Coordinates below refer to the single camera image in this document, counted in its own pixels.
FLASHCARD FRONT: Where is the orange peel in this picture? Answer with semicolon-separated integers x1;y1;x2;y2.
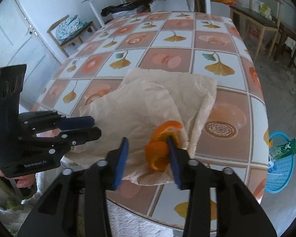
145;120;183;172

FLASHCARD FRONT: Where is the beige paper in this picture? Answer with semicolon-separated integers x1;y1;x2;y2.
66;69;217;186

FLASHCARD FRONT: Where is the blue plastic trash basket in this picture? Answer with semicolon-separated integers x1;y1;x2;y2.
265;131;295;194

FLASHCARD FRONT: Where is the person's left hand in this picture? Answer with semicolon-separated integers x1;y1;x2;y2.
0;170;36;201

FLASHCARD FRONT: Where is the ginkgo patterned tablecloth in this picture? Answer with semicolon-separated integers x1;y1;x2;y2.
34;11;268;236

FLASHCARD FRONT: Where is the wooden chair with cushion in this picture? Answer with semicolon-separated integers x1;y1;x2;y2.
46;14;97;58

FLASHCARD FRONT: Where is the dark wooden stool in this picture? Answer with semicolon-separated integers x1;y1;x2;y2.
273;23;296;68

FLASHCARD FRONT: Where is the wooden chair black seat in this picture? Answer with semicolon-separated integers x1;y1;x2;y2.
229;0;283;62

